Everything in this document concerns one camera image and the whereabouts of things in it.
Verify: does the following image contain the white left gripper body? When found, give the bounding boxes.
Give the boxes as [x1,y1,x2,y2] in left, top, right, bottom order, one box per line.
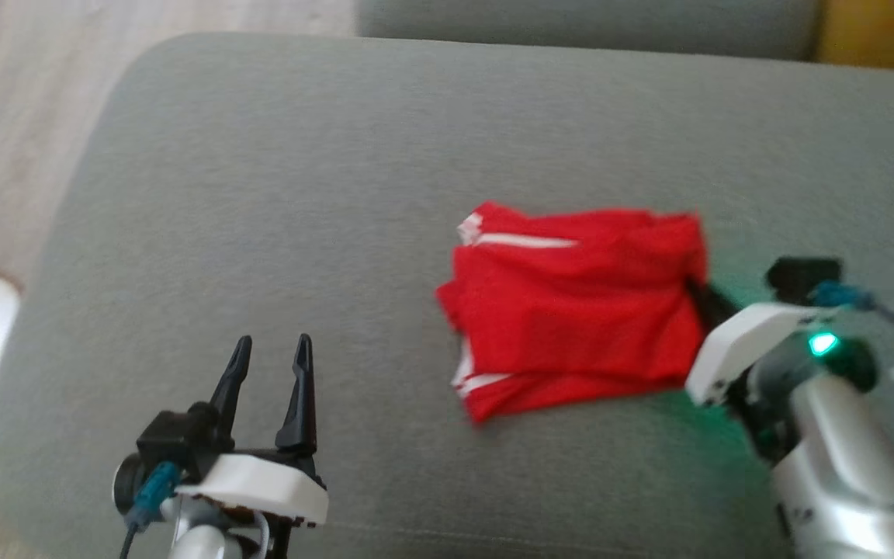
[178,422,330,528]

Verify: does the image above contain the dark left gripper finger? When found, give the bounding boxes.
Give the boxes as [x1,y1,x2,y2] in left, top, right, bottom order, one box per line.
[275,333,317,456]
[210,335,253,425]

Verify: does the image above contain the red Bulls jersey white sleeves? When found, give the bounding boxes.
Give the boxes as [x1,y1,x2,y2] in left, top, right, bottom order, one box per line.
[435,200,711,425]

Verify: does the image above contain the grey sofa seat cushion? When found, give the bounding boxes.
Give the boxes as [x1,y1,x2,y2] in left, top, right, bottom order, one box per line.
[354,0,822,62]

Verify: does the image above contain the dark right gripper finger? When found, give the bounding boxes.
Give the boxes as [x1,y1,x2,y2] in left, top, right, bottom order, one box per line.
[687,279,740,332]

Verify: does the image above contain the large yellow sofa backrest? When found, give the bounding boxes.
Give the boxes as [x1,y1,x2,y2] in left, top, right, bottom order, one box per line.
[817,0,894,72]

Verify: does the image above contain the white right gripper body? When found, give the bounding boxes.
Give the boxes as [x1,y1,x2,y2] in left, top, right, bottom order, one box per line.
[683,302,837,408]

